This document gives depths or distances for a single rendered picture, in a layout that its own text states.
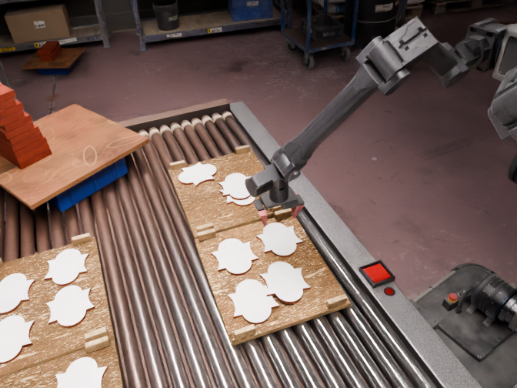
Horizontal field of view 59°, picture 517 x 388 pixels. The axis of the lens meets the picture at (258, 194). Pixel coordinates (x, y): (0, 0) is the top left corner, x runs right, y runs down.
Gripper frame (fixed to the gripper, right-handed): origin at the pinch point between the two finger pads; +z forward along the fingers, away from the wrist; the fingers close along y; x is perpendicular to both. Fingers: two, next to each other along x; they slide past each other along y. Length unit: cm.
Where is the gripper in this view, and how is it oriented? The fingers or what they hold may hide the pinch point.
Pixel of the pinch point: (278, 219)
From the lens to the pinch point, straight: 142.1
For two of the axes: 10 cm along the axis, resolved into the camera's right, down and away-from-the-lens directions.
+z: 0.4, 7.8, 6.3
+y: 9.4, -2.4, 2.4
